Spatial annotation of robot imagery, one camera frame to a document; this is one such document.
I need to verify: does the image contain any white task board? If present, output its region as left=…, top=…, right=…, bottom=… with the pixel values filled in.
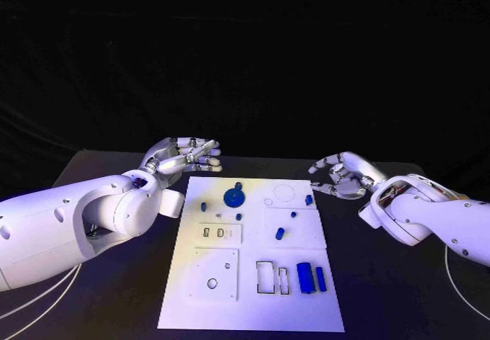
left=156, top=176, right=346, bottom=333

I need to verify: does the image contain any white cable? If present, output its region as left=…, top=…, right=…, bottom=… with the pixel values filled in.
left=0, top=263, right=83, bottom=340
left=0, top=264, right=80, bottom=320
left=444, top=243, right=490, bottom=322

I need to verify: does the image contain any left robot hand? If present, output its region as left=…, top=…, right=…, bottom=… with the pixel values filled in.
left=139, top=137, right=224, bottom=191

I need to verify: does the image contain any blue gear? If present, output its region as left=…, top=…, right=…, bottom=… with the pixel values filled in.
left=223, top=181, right=247, bottom=208

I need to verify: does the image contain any slim blue cylinder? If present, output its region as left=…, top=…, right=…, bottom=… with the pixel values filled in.
left=315, top=266, right=328, bottom=293

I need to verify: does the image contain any large blue cylinder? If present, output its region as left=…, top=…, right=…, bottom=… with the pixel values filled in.
left=296, top=262, right=318, bottom=295

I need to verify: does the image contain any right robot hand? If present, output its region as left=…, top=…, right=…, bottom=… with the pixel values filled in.
left=308, top=151, right=391, bottom=200

